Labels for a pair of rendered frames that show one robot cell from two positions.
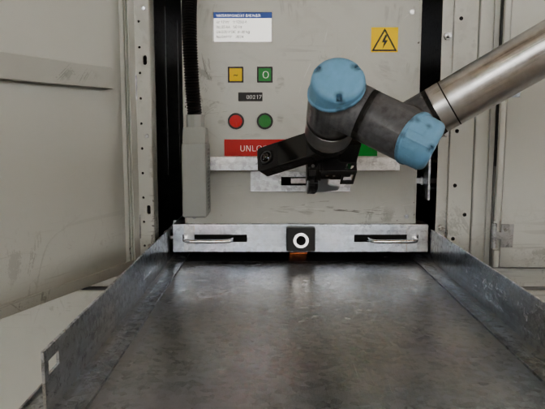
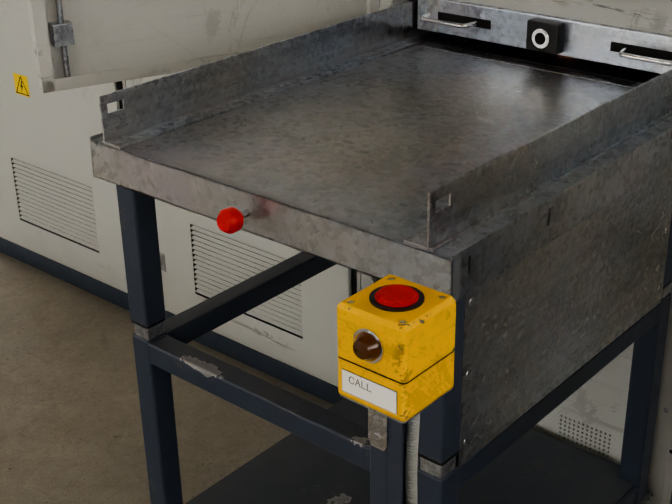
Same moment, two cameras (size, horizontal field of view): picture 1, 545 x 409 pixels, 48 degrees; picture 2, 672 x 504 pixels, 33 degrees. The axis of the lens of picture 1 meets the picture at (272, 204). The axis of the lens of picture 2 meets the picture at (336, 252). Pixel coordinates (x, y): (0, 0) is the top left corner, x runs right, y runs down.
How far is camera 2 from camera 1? 106 cm
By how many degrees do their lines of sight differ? 43
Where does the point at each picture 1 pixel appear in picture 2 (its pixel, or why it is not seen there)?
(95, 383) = (159, 130)
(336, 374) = (316, 168)
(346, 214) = (608, 13)
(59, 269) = (268, 32)
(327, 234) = (579, 36)
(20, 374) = not seen: hidden behind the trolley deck
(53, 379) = (115, 118)
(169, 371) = (217, 136)
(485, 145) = not seen: outside the picture
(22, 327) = not seen: hidden behind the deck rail
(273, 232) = (519, 22)
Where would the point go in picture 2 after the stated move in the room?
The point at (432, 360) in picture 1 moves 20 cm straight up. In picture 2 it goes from (411, 180) to (413, 23)
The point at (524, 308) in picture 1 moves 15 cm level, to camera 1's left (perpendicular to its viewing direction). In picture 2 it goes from (535, 156) to (435, 131)
